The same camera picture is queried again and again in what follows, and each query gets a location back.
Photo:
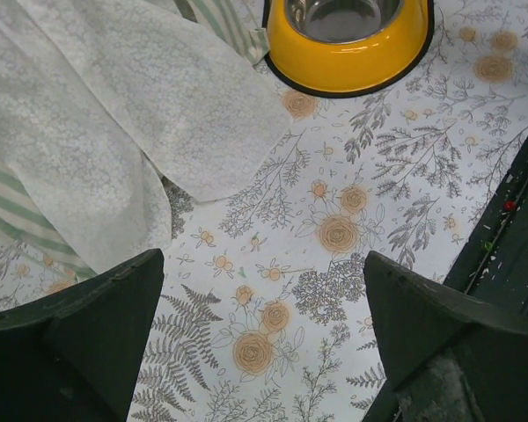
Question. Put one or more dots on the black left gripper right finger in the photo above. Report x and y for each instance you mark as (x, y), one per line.
(446, 355)

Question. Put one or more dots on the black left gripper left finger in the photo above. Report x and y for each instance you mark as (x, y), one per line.
(75, 355)

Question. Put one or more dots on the green striped pet tent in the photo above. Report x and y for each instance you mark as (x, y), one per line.
(102, 102)

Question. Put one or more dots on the steel pet bowl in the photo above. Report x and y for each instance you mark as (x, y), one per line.
(341, 21)

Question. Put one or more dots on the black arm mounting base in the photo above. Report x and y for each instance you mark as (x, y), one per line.
(493, 265)

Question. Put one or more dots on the yellow double pet bowl holder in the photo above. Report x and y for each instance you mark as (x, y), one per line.
(348, 70)

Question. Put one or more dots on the floral table mat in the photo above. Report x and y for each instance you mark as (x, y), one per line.
(262, 314)

